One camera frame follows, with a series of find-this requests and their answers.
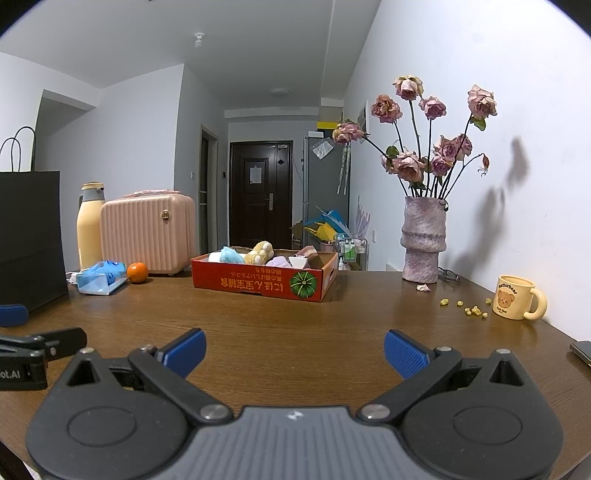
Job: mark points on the white folded umbrella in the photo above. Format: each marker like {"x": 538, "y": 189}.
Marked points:
{"x": 344, "y": 170}

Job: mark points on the purple towel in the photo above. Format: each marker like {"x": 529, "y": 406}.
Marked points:
{"x": 279, "y": 262}

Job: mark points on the yellow shopping bag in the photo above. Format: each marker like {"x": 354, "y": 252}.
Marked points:
{"x": 323, "y": 230}

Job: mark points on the round ceiling lamp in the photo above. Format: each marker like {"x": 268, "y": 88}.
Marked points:
{"x": 279, "y": 92}

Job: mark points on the grey refrigerator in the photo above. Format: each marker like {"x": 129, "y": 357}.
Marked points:
{"x": 323, "y": 184}

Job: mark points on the black eyeglasses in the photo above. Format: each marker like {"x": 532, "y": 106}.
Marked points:
{"x": 450, "y": 276}

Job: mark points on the metal trolley rack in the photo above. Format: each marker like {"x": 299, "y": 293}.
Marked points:
{"x": 351, "y": 251}

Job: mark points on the scattered yellow crumbs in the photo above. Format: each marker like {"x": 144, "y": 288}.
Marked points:
{"x": 472, "y": 310}

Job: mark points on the yellow plush toy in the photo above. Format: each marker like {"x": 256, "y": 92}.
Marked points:
{"x": 258, "y": 253}

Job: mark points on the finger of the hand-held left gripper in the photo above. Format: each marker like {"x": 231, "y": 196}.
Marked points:
{"x": 55, "y": 341}
{"x": 14, "y": 315}

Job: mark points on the orange-edged cardboard box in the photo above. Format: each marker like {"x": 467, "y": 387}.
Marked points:
{"x": 249, "y": 284}

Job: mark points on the yellow and dark box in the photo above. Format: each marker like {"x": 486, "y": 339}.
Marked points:
{"x": 325, "y": 124}

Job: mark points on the white electrical panel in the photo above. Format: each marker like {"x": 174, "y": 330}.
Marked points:
{"x": 362, "y": 121}

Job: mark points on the pink ribbed suitcase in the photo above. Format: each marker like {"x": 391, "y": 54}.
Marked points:
{"x": 143, "y": 235}

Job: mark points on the orange fruit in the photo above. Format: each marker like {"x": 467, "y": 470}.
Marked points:
{"x": 137, "y": 272}

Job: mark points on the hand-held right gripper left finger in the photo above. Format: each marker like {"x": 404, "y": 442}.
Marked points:
{"x": 187, "y": 350}

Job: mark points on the blue tissue pack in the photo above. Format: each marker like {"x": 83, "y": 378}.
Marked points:
{"x": 99, "y": 277}

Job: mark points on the yellow bear mug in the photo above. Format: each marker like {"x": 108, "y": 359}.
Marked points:
{"x": 510, "y": 297}

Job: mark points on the dark side door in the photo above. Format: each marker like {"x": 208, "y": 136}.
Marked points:
{"x": 203, "y": 194}

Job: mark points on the blue shopping bag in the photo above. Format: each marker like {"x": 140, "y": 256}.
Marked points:
{"x": 334, "y": 219}

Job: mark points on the white folded cloth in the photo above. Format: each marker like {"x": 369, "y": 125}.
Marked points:
{"x": 214, "y": 256}

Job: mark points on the pink wrapped packet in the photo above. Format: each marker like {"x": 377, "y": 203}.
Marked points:
{"x": 152, "y": 193}

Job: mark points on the white paper notice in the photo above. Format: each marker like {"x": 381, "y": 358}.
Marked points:
{"x": 255, "y": 174}

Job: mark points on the yellow thermos bottle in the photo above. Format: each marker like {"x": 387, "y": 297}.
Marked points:
{"x": 90, "y": 230}

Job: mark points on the clear plastic pouch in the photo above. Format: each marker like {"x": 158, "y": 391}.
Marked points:
{"x": 322, "y": 149}

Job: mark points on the blue plush toy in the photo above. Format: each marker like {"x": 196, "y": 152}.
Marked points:
{"x": 231, "y": 255}

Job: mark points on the dark brown entrance door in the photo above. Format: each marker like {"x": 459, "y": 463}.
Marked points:
{"x": 258, "y": 198}

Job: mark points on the open brown carton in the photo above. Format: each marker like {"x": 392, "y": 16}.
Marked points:
{"x": 298, "y": 230}

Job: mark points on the mottled purple vase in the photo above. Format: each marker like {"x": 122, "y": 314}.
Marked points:
{"x": 422, "y": 240}

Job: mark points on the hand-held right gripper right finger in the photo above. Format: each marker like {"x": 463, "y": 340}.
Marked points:
{"x": 404, "y": 353}

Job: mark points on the dried rose bouquet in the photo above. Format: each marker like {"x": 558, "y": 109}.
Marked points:
{"x": 408, "y": 166}

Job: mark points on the black paper bag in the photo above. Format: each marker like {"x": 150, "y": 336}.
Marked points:
{"x": 27, "y": 230}

